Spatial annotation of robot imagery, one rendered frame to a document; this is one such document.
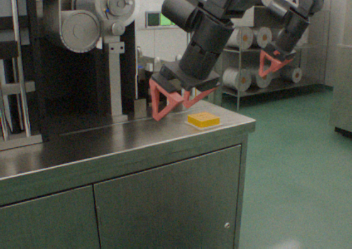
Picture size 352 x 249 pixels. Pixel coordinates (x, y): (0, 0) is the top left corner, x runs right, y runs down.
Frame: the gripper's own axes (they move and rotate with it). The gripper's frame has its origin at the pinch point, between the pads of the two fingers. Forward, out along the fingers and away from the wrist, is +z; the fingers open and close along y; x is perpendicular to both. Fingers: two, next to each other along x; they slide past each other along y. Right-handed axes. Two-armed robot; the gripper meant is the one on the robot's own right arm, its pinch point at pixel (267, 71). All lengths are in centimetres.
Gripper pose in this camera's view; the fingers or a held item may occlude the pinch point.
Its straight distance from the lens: 110.2
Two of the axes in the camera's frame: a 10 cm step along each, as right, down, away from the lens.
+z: -4.1, 7.4, 5.4
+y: -5.7, 2.6, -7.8
